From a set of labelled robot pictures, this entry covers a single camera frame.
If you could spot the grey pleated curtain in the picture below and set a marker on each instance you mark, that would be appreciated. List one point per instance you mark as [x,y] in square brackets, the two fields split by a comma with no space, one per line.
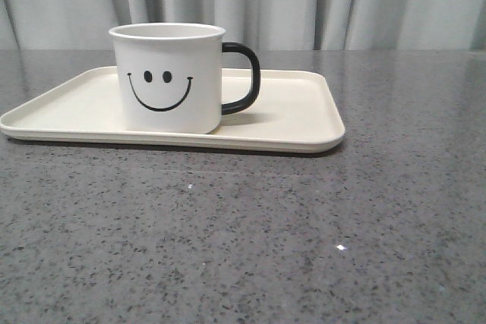
[260,24]

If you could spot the white smiley mug black handle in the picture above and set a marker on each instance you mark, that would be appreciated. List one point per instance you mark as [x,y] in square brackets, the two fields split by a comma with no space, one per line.
[170,76]

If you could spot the cream rectangular plastic tray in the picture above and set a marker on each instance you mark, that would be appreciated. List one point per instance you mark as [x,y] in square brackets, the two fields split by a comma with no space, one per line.
[295,113]

